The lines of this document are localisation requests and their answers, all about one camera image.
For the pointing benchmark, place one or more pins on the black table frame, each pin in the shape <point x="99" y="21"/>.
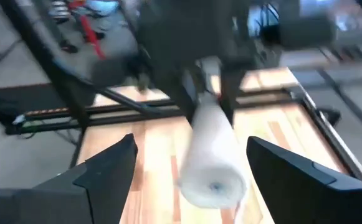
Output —
<point x="121" y="118"/>

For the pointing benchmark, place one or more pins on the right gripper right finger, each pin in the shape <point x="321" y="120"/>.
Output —
<point x="293" y="193"/>

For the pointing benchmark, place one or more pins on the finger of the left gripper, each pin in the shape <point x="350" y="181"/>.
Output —
<point x="179" y="93"/>
<point x="230" y="90"/>

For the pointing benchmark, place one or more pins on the black mat striped edge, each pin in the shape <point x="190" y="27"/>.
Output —
<point x="28" y="99"/>

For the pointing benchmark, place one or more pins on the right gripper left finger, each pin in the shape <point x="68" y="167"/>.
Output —
<point x="106" y="186"/>

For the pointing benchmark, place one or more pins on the beige bandage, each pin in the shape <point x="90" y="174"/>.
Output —
<point x="212" y="149"/>

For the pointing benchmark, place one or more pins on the tall red support stand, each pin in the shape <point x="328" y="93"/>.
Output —
<point x="90" y="34"/>

